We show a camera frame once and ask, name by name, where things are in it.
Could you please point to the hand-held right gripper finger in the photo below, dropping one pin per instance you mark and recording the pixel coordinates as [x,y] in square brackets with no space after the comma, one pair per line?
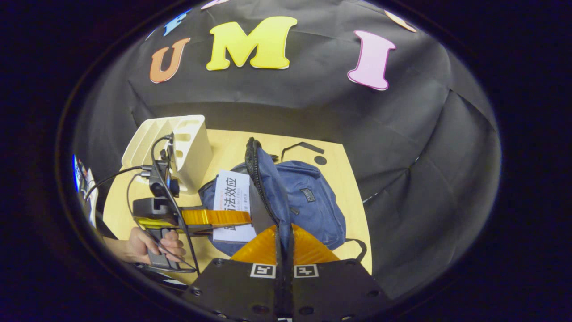
[290,277]
[281,277]

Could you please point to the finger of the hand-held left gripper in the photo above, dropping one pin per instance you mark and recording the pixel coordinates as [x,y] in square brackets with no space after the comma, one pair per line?
[214,217]
[199,230]

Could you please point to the lavender cover book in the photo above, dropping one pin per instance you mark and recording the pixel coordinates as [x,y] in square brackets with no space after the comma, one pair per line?
[232,192]

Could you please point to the white plastic bookshelf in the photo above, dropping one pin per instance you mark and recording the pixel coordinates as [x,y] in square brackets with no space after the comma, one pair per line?
[192,152]

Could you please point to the blue schoolbag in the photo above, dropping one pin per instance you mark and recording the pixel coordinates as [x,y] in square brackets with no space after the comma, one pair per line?
[313,201]

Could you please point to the computer monitor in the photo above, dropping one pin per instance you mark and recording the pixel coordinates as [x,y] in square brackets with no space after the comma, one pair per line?
[85,188]

